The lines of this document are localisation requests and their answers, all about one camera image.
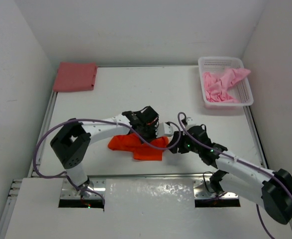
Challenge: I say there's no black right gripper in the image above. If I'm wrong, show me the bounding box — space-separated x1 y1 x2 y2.
166 130 201 154

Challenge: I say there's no orange t-shirt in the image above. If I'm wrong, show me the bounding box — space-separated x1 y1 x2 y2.
108 133 163 161

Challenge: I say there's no pink red t-shirt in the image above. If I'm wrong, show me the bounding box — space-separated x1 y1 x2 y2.
53 62 98 93

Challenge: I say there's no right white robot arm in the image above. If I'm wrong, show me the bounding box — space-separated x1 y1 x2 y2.
168 124 292 225

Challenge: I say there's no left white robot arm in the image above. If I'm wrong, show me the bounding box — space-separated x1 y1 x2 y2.
50 106 159 189

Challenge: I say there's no light pink t-shirt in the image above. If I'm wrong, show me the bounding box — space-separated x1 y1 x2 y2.
203 68 251 103

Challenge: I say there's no white plastic basket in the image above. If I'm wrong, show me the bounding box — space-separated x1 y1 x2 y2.
198 56 254 110

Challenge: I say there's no white front cover panel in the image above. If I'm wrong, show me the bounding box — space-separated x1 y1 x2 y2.
3 177 292 239

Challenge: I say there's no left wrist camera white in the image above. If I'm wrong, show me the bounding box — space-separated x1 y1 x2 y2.
156 122 174 138

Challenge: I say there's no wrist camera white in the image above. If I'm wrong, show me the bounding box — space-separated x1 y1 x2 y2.
156 122 174 138
182 117 195 127

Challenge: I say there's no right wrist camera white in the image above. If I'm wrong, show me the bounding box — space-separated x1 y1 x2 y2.
182 117 195 127

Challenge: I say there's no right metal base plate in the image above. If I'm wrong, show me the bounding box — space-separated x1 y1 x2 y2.
193 177 240 208

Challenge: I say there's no metal base plate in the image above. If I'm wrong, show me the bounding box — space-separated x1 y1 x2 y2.
58 177 106 210
193 177 240 208

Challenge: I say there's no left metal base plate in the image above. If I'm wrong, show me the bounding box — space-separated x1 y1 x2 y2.
58 177 106 210

